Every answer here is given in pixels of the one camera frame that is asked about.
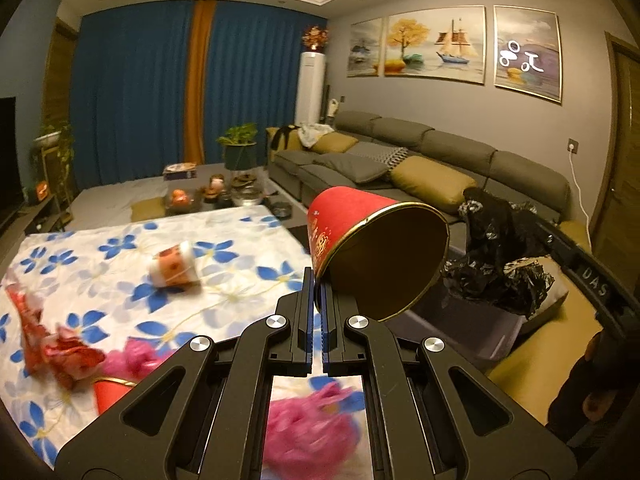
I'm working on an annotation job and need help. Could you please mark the floral blue white tablecloth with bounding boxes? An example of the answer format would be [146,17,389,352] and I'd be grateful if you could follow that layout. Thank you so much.
[1,206,373,479]

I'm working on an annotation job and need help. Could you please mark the red snack wrapper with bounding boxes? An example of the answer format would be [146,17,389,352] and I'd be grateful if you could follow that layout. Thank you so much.
[4,282,50,375]

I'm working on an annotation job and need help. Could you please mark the grey sectional sofa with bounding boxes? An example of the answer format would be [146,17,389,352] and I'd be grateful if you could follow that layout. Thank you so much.
[267,112,570,254]

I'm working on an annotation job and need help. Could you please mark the crumpled red wrapper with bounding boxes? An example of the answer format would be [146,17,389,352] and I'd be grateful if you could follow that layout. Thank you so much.
[40,324,106,390]

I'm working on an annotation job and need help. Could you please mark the white standing air conditioner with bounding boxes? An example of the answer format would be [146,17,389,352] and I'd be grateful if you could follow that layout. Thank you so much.
[294,51,326,125]

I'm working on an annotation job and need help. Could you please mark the black plastic bag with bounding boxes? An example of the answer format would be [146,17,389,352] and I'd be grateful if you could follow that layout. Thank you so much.
[442,188,551,318]

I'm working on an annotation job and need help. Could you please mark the left landscape painting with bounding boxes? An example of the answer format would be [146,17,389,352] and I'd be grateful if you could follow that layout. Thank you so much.
[347,18,384,77]

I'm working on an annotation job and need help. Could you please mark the plant on stand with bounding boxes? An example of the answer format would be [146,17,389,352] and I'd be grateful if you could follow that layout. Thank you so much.
[30,122,75,211]

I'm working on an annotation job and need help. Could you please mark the white charging cable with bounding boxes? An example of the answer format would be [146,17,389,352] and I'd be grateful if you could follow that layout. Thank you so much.
[568,146,594,254]

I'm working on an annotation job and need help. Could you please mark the red paper cup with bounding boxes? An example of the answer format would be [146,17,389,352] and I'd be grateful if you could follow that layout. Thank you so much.
[93,377,137,415]
[307,186,450,321]

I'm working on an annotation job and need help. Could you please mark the sailboat tree painting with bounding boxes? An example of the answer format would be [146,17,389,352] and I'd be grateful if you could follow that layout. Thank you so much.
[383,6,486,84]

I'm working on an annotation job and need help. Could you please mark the potted green plant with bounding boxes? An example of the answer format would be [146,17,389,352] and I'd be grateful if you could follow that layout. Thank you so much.
[217,122,258,171]

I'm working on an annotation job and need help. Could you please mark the right purple painting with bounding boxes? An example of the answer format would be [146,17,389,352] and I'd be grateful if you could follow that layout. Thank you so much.
[494,6,563,104]

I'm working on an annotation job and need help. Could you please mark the black television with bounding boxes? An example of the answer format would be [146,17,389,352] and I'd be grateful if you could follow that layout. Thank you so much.
[0,96,24,232]

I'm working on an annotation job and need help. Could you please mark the tv cabinet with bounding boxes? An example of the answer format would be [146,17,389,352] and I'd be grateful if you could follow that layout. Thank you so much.
[0,195,64,275]

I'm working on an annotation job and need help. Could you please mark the box on coffee table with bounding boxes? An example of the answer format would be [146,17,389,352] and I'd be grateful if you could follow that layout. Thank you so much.
[163,162,198,181]

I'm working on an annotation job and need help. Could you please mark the mustard cushion far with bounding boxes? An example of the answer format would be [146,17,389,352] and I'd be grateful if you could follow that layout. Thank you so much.
[310,131,359,154]

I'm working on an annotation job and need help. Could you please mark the blue curtain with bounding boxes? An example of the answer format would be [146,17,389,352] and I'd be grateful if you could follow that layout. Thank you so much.
[70,0,326,188]

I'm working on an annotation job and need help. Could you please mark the pink plastic bag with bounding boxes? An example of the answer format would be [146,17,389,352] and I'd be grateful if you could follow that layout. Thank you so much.
[98,338,364,479]

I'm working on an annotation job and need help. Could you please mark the orange curtain strip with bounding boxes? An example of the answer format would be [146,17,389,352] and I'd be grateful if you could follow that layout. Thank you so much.
[183,0,217,165]

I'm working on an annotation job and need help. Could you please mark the grey plastic trash bin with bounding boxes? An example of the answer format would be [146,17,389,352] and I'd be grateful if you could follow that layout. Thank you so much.
[384,259,526,376]

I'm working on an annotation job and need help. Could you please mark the grey cushion on seat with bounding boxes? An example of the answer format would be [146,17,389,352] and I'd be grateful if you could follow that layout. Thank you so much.
[314,153,388,184]

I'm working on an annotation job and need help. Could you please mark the mustard cushion middle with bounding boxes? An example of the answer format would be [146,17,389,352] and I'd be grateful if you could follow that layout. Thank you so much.
[390,156,477,216]

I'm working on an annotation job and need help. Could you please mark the mustard cushion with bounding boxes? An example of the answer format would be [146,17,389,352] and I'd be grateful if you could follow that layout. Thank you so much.
[310,131,359,154]
[390,156,477,216]

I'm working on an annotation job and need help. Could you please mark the patterned cushion far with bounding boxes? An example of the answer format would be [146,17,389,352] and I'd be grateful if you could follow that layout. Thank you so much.
[347,141,409,170]

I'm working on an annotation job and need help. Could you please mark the flower decoration on conditioner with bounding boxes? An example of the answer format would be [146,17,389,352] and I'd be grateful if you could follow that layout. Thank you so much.
[302,25,329,53]

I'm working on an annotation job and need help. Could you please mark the wall socket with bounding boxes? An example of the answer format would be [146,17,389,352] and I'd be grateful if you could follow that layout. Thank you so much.
[567,139,579,155]

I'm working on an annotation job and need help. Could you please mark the white cloth on sofa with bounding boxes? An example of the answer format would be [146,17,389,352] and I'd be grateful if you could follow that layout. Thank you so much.
[297,122,334,150]

